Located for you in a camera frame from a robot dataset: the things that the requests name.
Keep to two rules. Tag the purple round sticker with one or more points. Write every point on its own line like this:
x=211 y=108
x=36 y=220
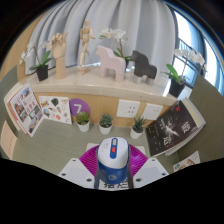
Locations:
x=78 y=106

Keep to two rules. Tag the white wall socket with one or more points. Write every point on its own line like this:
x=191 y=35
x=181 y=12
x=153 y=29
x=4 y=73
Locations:
x=128 y=108
x=152 y=111

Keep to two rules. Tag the window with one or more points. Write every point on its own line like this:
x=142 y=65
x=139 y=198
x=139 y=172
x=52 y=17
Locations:
x=190 y=36

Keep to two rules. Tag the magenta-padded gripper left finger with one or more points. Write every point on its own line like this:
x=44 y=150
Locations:
x=75 y=171

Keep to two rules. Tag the black-cover book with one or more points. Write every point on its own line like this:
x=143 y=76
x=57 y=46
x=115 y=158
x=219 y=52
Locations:
x=171 y=130

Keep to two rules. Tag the black wooden horse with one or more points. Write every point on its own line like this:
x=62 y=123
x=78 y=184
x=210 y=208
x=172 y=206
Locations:
x=143 y=66

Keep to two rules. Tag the pink wooden horse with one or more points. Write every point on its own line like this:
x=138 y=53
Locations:
x=111 y=61

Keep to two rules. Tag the white orchid in black pot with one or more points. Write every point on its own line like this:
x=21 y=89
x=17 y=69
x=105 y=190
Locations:
x=176 y=87
x=42 y=72

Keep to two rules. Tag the wooden hand model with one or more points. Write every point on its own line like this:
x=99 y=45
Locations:
x=60 y=56

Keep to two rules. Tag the wooden desk shelf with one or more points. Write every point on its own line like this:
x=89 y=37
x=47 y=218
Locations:
x=100 y=88

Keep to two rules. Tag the small succulent in white pot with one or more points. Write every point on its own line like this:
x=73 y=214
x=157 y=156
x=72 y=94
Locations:
x=105 y=128
x=83 y=126
x=136 y=132

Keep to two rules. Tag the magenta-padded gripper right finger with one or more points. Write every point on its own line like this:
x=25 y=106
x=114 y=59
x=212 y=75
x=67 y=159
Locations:
x=151 y=170

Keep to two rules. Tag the white orchid plant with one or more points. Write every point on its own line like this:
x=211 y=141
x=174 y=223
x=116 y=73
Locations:
x=113 y=33

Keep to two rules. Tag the photo-cover book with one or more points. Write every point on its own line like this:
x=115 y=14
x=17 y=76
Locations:
x=27 y=110

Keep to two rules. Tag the green desk partition panel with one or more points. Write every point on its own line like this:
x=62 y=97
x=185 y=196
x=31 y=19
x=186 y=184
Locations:
x=6 y=86
x=210 y=126

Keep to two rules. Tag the wooden mannequin figure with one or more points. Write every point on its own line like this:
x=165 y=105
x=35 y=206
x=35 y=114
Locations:
x=85 y=36

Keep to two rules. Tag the blue and white computer mouse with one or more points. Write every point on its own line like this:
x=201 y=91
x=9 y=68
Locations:
x=112 y=165

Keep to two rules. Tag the cartoon sticker sheet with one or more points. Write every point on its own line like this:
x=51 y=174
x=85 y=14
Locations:
x=55 y=109

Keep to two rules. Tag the grey curtain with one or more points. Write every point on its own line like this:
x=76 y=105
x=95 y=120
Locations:
x=143 y=26

